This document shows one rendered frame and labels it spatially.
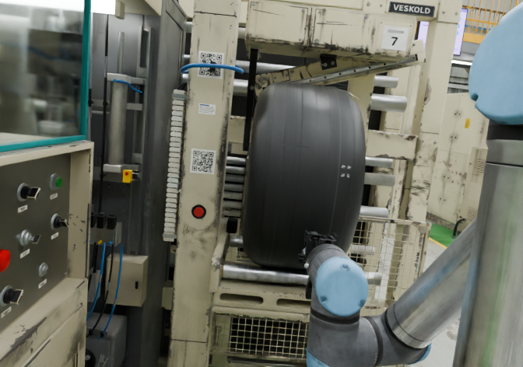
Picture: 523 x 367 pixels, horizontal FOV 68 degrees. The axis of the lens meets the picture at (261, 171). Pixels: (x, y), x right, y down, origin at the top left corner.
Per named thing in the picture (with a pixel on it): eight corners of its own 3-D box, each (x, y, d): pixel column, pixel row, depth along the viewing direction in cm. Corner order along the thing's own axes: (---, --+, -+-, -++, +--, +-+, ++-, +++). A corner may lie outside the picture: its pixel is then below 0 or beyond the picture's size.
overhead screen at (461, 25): (415, 49, 453) (422, 1, 445) (412, 50, 458) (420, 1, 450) (460, 56, 464) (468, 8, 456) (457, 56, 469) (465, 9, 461)
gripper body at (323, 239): (334, 232, 94) (345, 242, 82) (331, 267, 94) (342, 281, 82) (303, 228, 94) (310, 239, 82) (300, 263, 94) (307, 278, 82)
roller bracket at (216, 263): (208, 292, 112) (210, 260, 111) (221, 246, 151) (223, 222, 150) (219, 294, 112) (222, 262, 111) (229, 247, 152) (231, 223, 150)
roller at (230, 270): (220, 267, 120) (218, 280, 117) (220, 259, 117) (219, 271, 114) (331, 278, 121) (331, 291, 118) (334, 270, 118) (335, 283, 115)
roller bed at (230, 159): (194, 223, 161) (200, 153, 157) (200, 214, 176) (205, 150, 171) (241, 228, 162) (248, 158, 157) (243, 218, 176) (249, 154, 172)
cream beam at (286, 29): (243, 40, 137) (247, -3, 135) (246, 51, 162) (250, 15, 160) (411, 58, 139) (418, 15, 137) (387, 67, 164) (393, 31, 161)
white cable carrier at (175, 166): (163, 240, 123) (173, 89, 116) (166, 235, 127) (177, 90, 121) (177, 242, 123) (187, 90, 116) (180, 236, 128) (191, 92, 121)
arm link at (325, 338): (375, 385, 69) (381, 316, 69) (317, 392, 65) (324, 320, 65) (348, 358, 78) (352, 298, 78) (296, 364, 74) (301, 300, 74)
